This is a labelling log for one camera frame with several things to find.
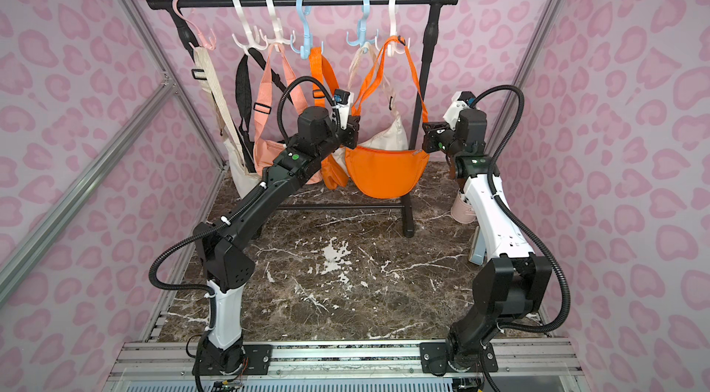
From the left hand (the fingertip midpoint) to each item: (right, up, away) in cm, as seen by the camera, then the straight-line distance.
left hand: (362, 114), depth 76 cm
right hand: (+18, -2, +2) cm, 18 cm away
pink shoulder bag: (-30, -8, +10) cm, 33 cm away
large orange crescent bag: (+6, -15, +15) cm, 22 cm away
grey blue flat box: (+37, -41, +13) cm, 57 cm away
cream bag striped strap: (-44, -17, +24) cm, 53 cm away
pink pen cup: (+34, -28, +20) cm, 49 cm away
